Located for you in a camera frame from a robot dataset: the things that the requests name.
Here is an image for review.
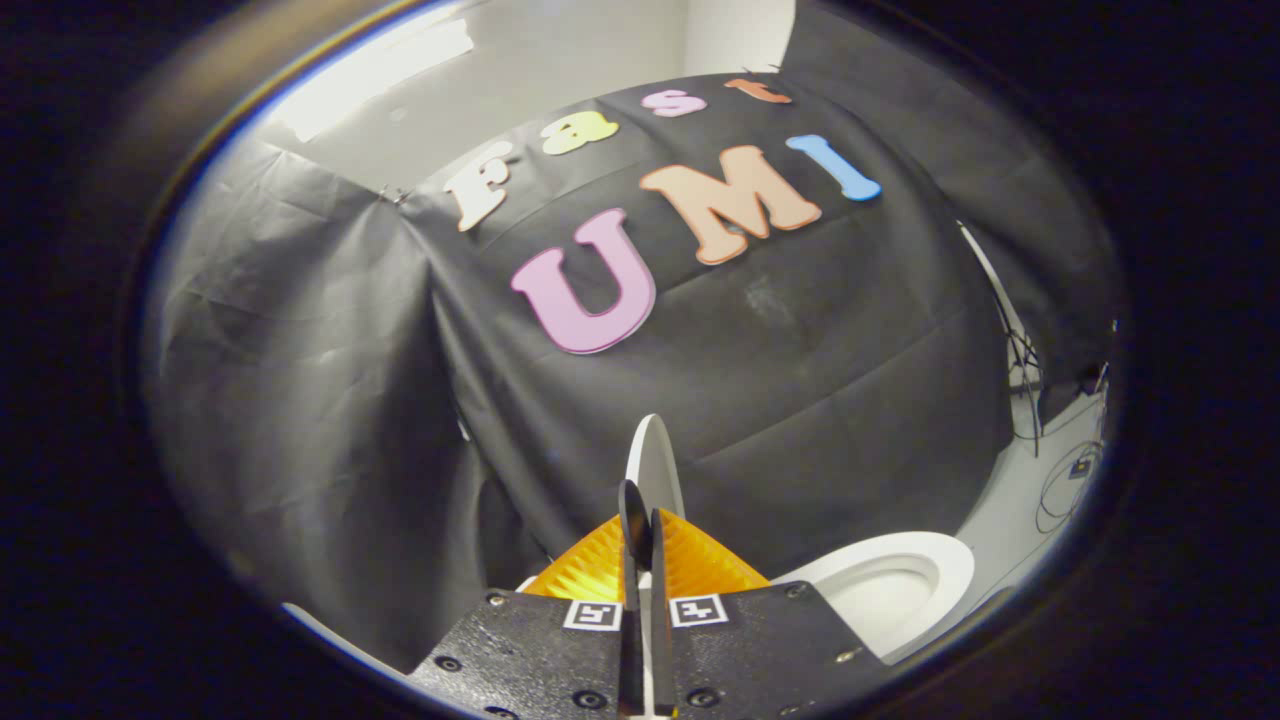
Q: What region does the black backdrop cloth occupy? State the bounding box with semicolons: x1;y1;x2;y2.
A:
140;0;1127;673

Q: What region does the white toilet lid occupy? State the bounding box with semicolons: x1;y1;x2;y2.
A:
625;414;687;717

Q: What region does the black lid pull strap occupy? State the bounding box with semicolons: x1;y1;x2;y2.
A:
618;479;653;566

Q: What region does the white toilet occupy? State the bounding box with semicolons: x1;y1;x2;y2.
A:
775;531;977;667

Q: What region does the black tripod stand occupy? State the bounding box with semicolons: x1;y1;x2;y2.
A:
958;224;1047;457

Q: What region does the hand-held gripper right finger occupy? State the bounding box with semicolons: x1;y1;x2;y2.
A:
652;508;887;719

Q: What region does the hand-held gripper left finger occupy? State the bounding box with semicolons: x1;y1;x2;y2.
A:
405;510;646;720

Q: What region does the black floor cable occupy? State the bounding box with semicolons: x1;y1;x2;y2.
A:
1034;438;1107;536

